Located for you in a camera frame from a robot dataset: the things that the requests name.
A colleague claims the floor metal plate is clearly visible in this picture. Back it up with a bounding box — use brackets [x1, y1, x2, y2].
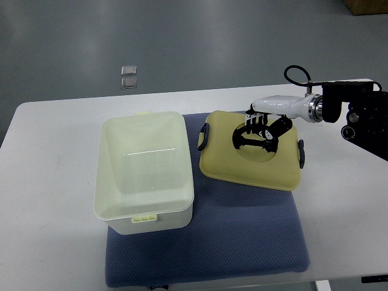
[121, 65, 137, 76]
[121, 77, 138, 89]

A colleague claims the brown cardboard box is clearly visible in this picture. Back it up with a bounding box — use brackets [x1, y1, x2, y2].
[343, 0, 387, 16]

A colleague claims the blue grey cushion mat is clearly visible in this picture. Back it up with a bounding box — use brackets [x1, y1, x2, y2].
[105, 113, 310, 287]

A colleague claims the lower floor metal plate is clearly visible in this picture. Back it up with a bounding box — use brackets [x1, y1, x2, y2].
[121, 77, 138, 89]

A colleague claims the yellow box lid black handle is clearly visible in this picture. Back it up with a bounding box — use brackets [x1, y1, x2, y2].
[198, 111, 301, 191]

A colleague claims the white storage box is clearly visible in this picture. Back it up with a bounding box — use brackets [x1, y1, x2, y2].
[94, 112, 194, 235]

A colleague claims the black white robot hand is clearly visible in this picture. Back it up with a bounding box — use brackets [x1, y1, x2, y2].
[232, 94, 323, 153]

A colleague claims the upper floor metal plate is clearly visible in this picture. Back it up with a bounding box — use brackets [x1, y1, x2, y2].
[121, 65, 137, 76]

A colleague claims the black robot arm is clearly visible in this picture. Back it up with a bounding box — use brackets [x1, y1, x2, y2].
[284, 65, 387, 160]

